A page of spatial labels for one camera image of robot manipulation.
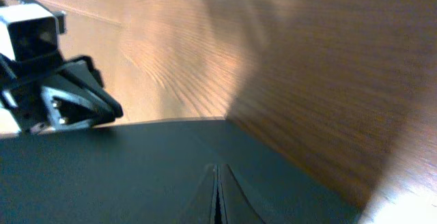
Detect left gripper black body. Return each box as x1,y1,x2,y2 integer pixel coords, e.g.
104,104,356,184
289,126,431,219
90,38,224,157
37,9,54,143
1,53,102,135

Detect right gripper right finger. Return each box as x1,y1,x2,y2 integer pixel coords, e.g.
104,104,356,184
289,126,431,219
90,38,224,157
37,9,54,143
217,165,265,224

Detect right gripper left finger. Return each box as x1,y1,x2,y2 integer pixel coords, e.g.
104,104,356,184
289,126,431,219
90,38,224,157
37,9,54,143
177,164,219,224

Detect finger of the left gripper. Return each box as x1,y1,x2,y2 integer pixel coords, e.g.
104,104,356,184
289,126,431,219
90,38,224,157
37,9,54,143
40,59,124,130

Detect dark green box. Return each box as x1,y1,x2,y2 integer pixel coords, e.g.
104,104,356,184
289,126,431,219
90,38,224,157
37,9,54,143
1,120,361,223

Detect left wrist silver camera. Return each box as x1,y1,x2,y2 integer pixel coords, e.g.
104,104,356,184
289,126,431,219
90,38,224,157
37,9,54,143
1,3,66,64

